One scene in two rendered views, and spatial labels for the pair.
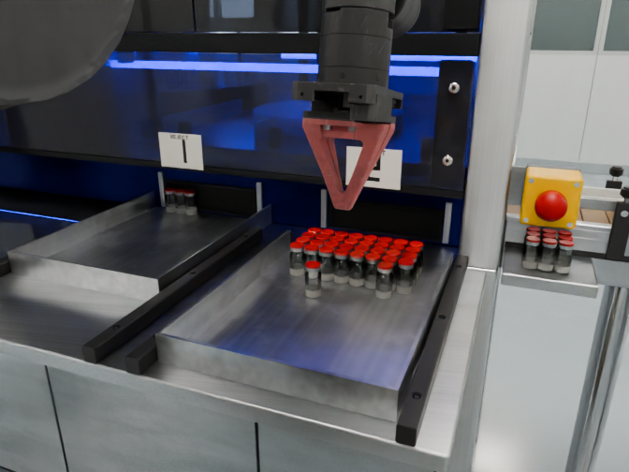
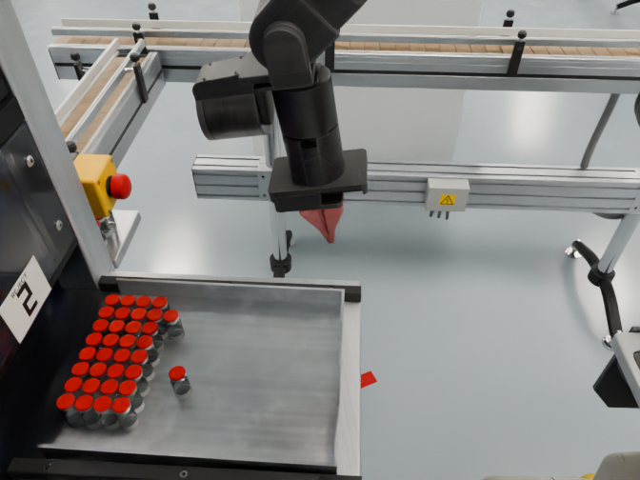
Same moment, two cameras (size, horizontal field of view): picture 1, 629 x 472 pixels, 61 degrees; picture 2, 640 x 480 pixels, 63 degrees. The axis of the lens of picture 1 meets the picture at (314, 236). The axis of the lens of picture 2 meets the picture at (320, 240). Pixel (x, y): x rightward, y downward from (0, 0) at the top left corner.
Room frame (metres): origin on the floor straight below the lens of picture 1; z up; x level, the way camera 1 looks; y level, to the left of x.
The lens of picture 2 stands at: (0.59, 0.40, 1.49)
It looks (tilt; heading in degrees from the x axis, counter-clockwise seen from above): 43 degrees down; 252
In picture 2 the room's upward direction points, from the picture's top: straight up
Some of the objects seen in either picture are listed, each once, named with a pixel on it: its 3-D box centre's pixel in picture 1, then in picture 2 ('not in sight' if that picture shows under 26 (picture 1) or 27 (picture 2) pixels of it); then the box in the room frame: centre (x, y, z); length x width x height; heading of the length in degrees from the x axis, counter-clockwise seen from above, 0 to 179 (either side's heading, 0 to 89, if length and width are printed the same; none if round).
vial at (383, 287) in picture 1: (384, 280); (173, 325); (0.64, -0.09, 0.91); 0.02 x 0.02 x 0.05
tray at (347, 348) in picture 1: (327, 299); (211, 366); (0.60, -0.02, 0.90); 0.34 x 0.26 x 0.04; 158
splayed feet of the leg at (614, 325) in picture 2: not in sight; (596, 283); (-0.77, -0.51, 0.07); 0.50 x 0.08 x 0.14; 69
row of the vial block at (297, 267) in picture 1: (349, 267); (145, 358); (0.68, -0.05, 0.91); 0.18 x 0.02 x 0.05; 68
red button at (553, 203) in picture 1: (550, 204); (117, 186); (0.68, -0.32, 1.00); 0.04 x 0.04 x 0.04; 69
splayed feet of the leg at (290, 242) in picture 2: not in sight; (281, 270); (0.31, -0.93, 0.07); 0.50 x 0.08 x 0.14; 69
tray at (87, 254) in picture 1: (155, 235); not in sight; (0.83, 0.26, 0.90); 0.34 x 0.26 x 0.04; 159
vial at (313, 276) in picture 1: (313, 280); (180, 383); (0.64, 0.00, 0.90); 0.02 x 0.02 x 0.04
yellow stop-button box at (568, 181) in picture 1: (549, 196); (89, 185); (0.73, -0.33, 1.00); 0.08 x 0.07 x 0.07; 159
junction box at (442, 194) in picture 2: not in sight; (446, 194); (-0.16, -0.68, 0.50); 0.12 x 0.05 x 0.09; 159
